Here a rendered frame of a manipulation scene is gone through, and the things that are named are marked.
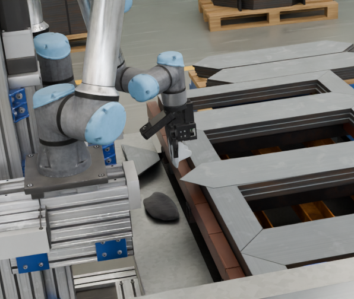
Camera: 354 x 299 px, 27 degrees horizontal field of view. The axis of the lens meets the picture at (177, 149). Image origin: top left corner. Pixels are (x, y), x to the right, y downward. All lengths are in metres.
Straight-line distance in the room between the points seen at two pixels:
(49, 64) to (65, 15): 4.22
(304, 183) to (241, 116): 0.53
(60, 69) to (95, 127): 0.63
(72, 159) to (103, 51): 0.32
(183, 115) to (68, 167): 0.41
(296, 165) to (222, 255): 0.50
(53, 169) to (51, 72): 0.52
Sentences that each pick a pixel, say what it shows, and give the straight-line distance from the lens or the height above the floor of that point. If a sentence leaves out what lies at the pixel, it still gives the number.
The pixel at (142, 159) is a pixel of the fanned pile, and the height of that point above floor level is 0.72.
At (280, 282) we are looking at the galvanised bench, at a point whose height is 1.05.
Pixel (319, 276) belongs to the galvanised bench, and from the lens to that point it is 1.54.
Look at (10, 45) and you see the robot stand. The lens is 2.20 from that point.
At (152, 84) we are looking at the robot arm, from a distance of 2.06.
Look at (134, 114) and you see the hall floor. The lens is 5.16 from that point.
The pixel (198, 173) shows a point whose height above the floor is 0.87.
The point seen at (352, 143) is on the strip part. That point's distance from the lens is 2.53.
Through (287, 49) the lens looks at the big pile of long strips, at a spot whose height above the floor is 0.85.
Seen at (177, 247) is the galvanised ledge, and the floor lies 0.68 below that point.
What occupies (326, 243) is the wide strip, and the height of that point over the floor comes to 0.87.
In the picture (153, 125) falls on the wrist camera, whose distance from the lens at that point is 2.20.
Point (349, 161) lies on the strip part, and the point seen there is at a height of 0.87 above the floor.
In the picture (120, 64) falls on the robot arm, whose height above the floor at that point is 1.27.
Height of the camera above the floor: 1.93
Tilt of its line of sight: 25 degrees down
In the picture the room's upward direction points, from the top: 5 degrees counter-clockwise
